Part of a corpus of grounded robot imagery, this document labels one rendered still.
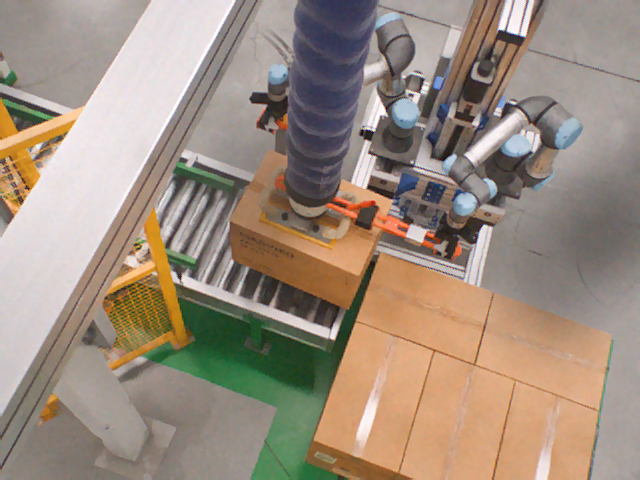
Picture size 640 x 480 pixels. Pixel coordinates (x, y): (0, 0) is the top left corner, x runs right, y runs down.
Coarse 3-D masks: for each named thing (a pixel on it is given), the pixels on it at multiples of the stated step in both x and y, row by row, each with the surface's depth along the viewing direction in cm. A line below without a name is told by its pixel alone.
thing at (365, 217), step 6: (360, 210) 294; (366, 210) 294; (372, 210) 294; (378, 210) 293; (360, 216) 293; (366, 216) 293; (372, 216) 293; (354, 222) 295; (360, 222) 292; (366, 222) 291; (372, 222) 291; (366, 228) 294
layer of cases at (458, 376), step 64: (384, 256) 361; (384, 320) 346; (448, 320) 349; (512, 320) 352; (384, 384) 333; (448, 384) 335; (512, 384) 338; (576, 384) 341; (320, 448) 328; (384, 448) 320; (448, 448) 323; (512, 448) 325; (576, 448) 328
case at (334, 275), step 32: (256, 192) 310; (352, 192) 314; (256, 224) 303; (352, 224) 307; (256, 256) 323; (288, 256) 309; (320, 256) 299; (352, 256) 301; (320, 288) 325; (352, 288) 310
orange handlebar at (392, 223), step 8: (280, 176) 298; (280, 184) 297; (336, 200) 296; (344, 200) 296; (336, 208) 294; (344, 208) 295; (352, 216) 294; (384, 216) 294; (376, 224) 293; (384, 224) 293; (392, 224) 293; (400, 224) 294; (392, 232) 292; (400, 232) 292; (424, 240) 291; (432, 248) 291; (456, 256) 290
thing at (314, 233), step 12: (276, 204) 306; (264, 216) 303; (276, 216) 303; (288, 216) 303; (288, 228) 302; (312, 228) 302; (324, 228) 303; (336, 228) 304; (312, 240) 300; (324, 240) 300; (336, 240) 302
